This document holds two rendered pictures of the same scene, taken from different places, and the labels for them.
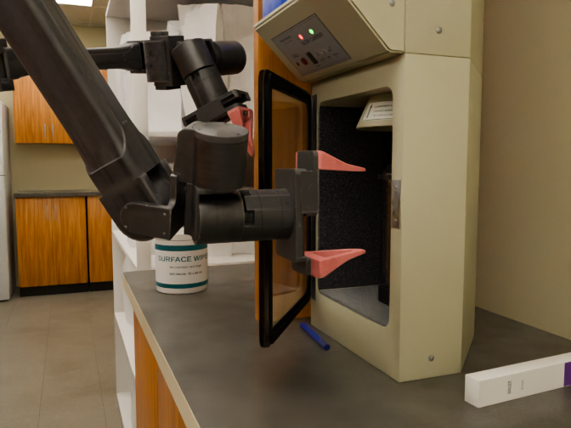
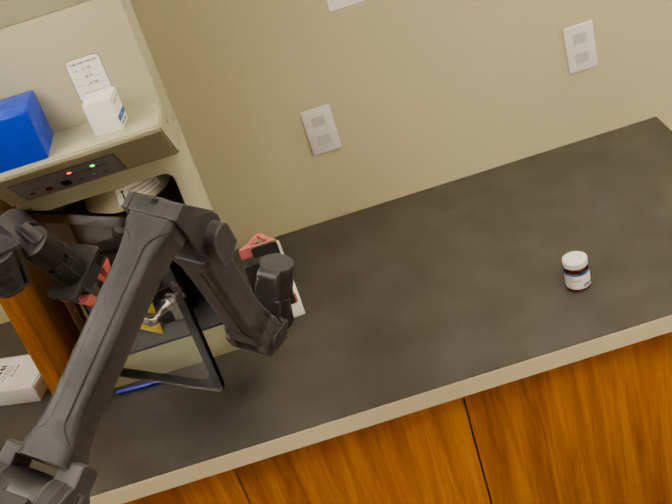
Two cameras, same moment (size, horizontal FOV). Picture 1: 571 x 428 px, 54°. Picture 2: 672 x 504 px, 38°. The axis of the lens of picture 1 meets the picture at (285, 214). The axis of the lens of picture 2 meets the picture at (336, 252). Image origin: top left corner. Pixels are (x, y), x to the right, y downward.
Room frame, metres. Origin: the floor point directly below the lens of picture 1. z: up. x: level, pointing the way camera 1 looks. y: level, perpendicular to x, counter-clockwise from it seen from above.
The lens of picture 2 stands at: (-0.02, 1.30, 2.13)
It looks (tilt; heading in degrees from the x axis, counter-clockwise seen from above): 32 degrees down; 292
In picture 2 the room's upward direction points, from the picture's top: 18 degrees counter-clockwise
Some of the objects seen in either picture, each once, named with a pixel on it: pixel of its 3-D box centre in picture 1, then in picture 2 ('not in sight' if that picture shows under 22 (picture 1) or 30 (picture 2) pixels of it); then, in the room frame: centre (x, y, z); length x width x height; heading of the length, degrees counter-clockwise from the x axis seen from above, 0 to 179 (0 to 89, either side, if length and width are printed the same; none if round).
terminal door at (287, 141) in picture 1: (288, 204); (125, 302); (0.93, 0.00, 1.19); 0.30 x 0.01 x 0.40; 165
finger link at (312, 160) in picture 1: (327, 182); (262, 254); (0.65, -0.05, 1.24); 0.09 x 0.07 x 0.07; 111
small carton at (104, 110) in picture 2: not in sight; (105, 111); (0.85, -0.08, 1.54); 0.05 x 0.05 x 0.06; 14
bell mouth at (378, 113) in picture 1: (409, 112); (122, 177); (0.96, -0.21, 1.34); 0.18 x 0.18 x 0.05
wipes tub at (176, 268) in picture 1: (181, 259); not in sight; (1.41, 0.26, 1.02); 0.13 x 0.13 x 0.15
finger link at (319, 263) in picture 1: (327, 241); not in sight; (0.65, -0.05, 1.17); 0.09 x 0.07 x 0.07; 111
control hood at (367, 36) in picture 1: (319, 36); (83, 164); (0.92, -0.05, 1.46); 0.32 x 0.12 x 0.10; 21
